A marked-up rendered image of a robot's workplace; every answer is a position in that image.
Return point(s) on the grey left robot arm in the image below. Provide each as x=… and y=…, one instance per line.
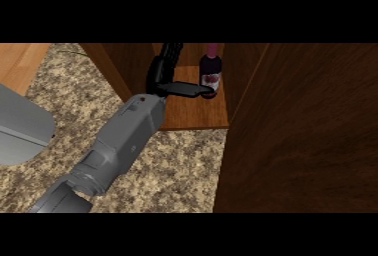
x=129, y=131

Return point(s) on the dark brown cabinet door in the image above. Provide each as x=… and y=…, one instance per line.
x=305, y=133

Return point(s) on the brown wooden cabinet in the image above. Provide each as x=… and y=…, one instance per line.
x=190, y=113

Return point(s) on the dark red wine bottle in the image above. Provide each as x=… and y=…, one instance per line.
x=210, y=66

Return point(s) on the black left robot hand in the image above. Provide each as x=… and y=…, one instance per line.
x=160, y=73

